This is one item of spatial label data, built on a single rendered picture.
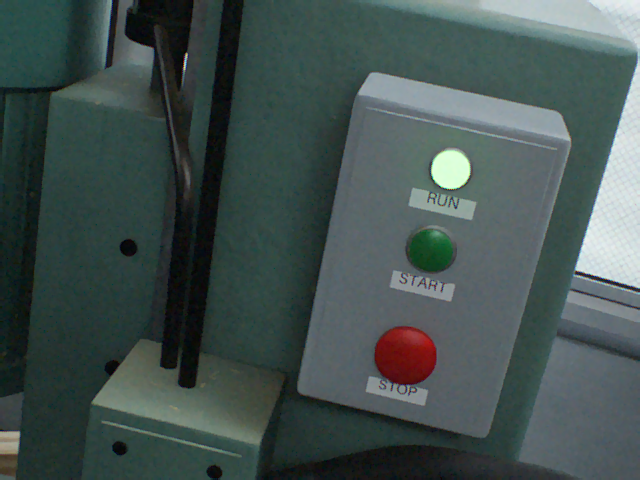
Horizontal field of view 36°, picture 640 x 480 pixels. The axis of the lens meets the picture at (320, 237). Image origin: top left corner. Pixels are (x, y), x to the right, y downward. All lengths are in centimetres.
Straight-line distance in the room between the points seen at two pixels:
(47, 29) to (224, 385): 24
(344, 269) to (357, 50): 11
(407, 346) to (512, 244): 7
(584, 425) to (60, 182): 165
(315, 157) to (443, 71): 8
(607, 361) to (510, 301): 160
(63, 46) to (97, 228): 11
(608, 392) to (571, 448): 15
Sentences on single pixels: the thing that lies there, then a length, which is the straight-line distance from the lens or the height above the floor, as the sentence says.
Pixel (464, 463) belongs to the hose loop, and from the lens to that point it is 54.
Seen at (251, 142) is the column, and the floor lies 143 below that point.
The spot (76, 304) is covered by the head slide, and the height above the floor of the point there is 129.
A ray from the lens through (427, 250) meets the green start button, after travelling 46.
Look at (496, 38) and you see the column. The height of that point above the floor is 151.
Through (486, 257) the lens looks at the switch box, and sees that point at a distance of 46.
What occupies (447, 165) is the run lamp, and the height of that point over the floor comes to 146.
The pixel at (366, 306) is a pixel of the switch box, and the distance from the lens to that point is 48.
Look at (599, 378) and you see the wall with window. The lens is 208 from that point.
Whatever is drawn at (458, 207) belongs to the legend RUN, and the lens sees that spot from 46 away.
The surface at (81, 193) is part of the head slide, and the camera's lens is 61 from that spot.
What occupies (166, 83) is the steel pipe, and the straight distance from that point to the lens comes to 57.
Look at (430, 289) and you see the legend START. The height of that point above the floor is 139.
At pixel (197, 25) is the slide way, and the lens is 56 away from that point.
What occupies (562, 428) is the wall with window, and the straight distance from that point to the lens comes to 214.
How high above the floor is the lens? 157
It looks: 20 degrees down
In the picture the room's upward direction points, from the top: 11 degrees clockwise
